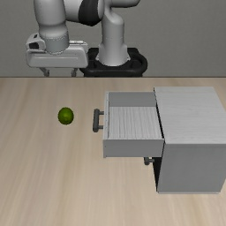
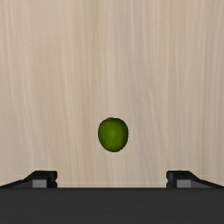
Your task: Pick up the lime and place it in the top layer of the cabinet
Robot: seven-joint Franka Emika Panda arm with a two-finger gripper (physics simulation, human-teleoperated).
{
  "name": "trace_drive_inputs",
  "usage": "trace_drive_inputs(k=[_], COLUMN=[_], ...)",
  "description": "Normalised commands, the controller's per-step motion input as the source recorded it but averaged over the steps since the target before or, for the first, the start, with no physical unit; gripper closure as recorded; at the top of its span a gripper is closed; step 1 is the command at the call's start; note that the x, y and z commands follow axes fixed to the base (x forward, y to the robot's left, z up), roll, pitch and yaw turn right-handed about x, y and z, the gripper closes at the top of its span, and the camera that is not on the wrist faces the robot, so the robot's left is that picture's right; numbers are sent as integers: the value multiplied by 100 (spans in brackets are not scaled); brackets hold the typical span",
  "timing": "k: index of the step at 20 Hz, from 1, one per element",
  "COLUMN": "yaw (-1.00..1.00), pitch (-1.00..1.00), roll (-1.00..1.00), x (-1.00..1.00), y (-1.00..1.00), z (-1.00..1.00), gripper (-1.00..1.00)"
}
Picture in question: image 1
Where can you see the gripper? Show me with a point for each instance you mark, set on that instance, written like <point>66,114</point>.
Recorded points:
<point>58,58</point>

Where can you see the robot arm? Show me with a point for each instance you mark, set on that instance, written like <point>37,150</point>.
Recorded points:
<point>113,38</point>

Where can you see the green lime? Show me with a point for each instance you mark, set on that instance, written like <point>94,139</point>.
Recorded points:
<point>65,116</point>

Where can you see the grey cabinet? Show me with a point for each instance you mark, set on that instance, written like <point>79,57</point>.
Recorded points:
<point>191,138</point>

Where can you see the grey open drawer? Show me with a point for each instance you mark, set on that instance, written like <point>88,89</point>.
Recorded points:
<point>134,126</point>

